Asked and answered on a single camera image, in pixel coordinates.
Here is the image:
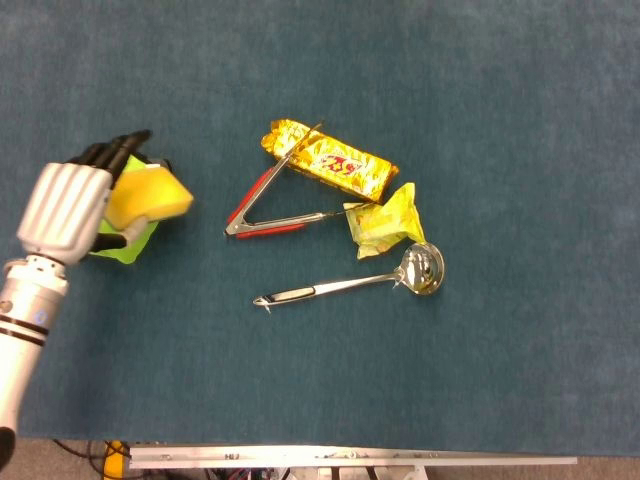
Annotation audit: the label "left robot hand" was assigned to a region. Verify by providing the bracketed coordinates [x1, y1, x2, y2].
[16, 129, 153, 266]

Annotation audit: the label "green microfibre cloth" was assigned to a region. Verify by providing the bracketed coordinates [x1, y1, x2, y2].
[88, 153, 174, 265]

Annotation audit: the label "yellow sponge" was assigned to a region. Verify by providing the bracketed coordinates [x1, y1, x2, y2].
[104, 166, 195, 234]

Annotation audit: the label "red-handled steel tongs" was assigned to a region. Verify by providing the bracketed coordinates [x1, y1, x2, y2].
[224, 121, 376, 240]

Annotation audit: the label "gold foil snack bar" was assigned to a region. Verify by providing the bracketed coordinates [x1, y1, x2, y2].
[260, 118, 400, 205]

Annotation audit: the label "yellow-green snack packet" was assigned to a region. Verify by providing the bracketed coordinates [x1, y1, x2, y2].
[342, 182, 427, 260]

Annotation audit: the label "steel ladle black grip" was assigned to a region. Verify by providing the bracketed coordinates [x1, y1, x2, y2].
[252, 242, 446, 314]

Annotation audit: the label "blue carpet table cover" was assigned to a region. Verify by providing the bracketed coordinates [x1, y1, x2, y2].
[0, 0, 640, 457]

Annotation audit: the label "black floor cables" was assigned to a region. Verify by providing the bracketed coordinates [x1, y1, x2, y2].
[52, 438, 109, 474]

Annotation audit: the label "aluminium frame rail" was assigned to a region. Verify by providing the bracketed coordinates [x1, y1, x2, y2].
[128, 444, 579, 471]

